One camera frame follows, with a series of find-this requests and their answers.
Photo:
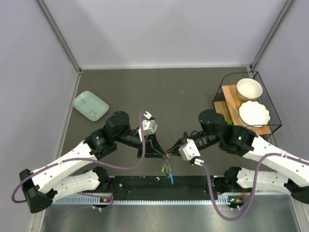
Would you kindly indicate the black wire rack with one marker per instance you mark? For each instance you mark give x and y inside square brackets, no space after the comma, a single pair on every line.
[232,79]

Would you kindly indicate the lower wooden shelf board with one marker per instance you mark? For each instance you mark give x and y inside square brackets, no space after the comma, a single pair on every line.
[221,107]

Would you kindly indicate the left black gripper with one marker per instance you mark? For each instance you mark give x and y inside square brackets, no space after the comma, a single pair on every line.
[153,149]

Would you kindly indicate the white scalloped plate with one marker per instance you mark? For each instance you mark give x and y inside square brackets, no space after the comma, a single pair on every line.
[254,114]

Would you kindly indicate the wooden shelf board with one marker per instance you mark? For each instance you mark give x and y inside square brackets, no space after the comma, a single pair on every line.
[233,103]
[221,107]

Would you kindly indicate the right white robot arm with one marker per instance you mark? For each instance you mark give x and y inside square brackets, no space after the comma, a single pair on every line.
[290,173]

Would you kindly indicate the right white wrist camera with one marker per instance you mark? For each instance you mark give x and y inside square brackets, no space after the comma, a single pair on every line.
[189,152]

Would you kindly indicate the mint green rectangular tray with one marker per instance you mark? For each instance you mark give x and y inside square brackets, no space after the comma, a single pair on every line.
[90,106]

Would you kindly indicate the cream ceramic bowl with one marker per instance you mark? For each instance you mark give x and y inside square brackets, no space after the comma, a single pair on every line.
[248,89]

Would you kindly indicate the metal keyring with blue handle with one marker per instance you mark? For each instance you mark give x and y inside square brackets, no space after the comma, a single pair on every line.
[169,175]

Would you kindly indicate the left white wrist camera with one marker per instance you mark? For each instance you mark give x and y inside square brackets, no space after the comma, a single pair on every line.
[149,125]

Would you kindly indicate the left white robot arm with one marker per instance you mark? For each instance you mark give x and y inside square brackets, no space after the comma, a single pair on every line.
[81,169]

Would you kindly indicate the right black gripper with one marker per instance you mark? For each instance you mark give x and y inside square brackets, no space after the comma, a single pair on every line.
[175,149]

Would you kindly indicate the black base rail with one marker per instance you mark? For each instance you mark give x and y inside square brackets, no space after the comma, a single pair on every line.
[159,188]

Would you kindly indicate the upper wooden shelf board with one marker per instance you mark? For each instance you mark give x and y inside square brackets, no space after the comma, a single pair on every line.
[233,103]

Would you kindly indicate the green plate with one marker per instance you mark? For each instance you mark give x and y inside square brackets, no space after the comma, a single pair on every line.
[229,121]

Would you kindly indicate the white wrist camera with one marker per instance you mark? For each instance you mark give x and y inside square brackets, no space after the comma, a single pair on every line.
[149,125]
[189,152]

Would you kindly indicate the white slotted cable duct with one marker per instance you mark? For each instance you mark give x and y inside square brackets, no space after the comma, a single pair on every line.
[86,200]

